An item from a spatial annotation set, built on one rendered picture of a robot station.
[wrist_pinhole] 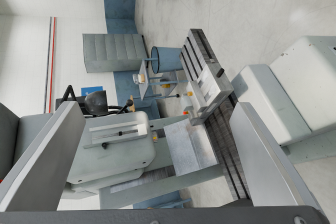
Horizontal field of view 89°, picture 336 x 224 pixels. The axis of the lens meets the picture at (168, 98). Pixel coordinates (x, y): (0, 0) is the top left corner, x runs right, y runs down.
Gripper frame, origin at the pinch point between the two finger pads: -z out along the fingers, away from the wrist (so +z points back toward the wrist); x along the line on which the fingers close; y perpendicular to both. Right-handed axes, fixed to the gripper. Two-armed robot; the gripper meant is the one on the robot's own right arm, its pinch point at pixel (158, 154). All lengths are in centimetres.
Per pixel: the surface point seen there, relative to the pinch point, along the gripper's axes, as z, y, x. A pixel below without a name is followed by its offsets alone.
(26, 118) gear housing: -32, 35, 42
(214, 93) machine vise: -49, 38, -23
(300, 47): -54, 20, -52
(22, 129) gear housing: -28, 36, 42
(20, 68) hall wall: -449, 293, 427
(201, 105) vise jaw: -49, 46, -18
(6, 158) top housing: -19, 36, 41
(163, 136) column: -61, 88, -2
